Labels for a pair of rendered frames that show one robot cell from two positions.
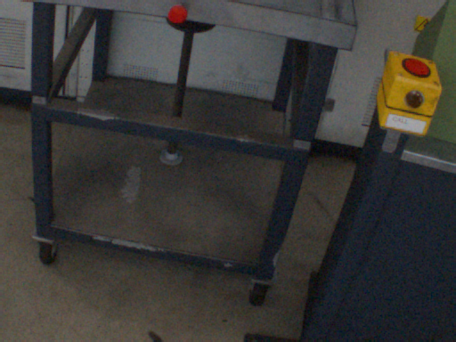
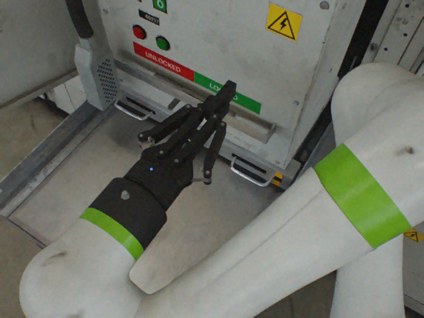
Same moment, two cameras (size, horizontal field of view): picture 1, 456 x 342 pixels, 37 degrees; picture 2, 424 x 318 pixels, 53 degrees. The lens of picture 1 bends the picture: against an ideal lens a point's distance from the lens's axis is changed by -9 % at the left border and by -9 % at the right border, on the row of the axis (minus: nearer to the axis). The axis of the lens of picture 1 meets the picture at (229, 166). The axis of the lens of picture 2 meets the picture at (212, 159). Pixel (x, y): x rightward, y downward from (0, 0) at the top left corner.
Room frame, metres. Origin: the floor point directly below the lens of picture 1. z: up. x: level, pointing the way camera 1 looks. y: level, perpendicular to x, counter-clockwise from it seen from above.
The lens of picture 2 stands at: (1.02, -0.21, 1.74)
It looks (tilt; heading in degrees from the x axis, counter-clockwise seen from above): 58 degrees down; 32
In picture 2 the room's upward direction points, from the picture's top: 3 degrees clockwise
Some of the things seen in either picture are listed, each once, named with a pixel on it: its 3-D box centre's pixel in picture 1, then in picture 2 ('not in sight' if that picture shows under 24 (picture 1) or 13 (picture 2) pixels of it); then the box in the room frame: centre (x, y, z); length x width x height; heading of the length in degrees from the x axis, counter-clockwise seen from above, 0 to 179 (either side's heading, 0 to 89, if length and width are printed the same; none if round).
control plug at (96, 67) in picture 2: not in sight; (99, 71); (1.44, 0.36, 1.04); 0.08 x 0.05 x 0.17; 2
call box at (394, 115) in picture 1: (408, 93); not in sight; (0.93, -0.25, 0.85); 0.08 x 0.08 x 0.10; 2
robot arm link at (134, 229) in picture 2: not in sight; (130, 214); (1.16, 0.00, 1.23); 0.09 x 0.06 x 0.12; 92
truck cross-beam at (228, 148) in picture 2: not in sight; (197, 126); (1.53, 0.16, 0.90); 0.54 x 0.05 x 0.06; 92
